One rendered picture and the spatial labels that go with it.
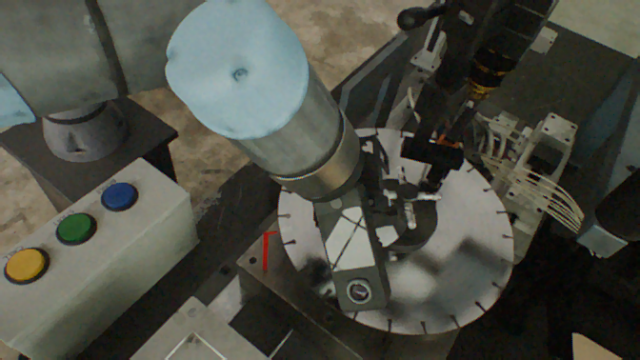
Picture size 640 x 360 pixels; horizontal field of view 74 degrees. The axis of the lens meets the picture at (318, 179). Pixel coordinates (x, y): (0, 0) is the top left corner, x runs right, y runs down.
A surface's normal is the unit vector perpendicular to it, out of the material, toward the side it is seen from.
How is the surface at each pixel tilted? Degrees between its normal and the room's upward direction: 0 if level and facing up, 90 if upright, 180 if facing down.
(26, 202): 0
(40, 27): 29
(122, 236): 0
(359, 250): 52
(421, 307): 0
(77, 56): 60
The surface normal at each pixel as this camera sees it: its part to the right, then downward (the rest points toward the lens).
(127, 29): 0.43, 0.09
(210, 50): -0.39, -0.39
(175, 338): 0.12, -0.60
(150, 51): 0.51, 0.46
